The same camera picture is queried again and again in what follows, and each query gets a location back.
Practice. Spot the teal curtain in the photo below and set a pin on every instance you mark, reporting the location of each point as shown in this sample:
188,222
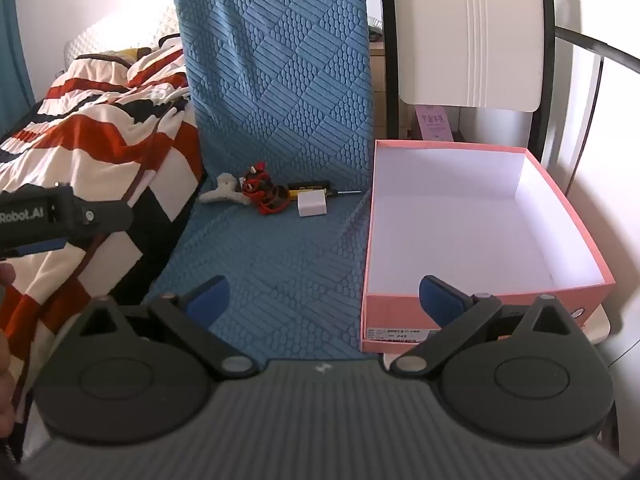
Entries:
12,35

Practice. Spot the black metal rack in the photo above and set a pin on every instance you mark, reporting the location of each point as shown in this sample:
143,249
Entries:
590,46

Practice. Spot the person's left hand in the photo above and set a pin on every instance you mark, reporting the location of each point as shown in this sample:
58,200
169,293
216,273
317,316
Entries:
6,390

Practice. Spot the wooden nightstand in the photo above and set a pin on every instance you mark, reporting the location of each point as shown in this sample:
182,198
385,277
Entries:
377,85

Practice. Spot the red and black toy figure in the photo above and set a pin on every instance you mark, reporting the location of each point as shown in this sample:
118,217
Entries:
257,186

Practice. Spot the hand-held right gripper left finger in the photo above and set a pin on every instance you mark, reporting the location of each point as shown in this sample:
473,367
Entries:
210,301

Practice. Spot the red white black striped blanket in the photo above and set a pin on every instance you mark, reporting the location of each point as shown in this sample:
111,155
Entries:
100,125

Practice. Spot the white quilted pillow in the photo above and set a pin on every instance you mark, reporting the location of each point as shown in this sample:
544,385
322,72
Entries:
115,30

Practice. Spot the blue textured chair cover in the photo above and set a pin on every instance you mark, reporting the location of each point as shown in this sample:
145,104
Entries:
280,85

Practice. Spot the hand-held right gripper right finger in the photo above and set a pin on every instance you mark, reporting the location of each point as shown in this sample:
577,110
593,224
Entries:
437,301

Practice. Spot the white charger plug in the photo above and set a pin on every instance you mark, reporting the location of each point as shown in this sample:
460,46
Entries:
311,205

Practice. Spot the white chair with black frame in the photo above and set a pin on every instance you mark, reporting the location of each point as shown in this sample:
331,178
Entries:
465,35

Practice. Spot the pink cardboard box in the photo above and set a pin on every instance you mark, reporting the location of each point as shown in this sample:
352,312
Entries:
475,220

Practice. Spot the white fluffy plush toy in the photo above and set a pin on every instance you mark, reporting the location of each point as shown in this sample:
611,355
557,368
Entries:
222,190

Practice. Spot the pink paper tag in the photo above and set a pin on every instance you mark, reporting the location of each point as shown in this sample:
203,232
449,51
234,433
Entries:
433,122

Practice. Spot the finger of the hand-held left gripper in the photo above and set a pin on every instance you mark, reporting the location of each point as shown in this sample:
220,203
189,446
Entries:
107,215

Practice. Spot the yellow and black screwdriver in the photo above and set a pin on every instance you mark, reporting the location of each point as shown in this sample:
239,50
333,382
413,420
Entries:
295,193

